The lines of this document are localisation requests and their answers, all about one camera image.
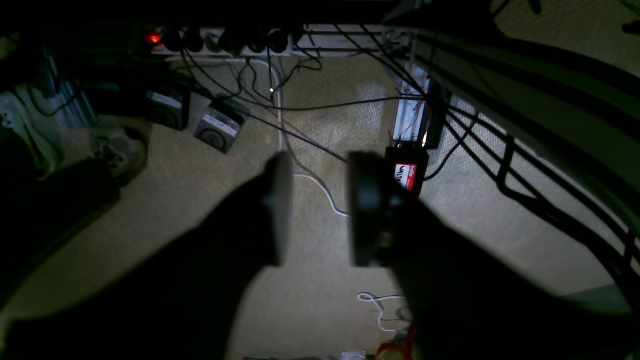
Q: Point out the dark power adapter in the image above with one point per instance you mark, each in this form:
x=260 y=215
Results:
x=166 y=107

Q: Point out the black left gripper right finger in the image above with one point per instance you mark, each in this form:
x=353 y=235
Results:
x=467 y=304

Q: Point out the white power strip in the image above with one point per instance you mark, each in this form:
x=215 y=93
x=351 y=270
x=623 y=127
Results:
x=319 y=40

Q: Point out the grey power adapter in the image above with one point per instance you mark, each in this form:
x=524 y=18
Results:
x=219 y=128

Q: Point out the black box with red label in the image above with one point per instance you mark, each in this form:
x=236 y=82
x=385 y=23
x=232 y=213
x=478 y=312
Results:
x=408 y=163

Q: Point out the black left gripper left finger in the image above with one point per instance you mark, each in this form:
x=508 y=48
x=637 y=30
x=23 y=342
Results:
x=181 y=302

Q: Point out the grey sneaker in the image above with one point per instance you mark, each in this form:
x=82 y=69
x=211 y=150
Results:
x=123 y=149

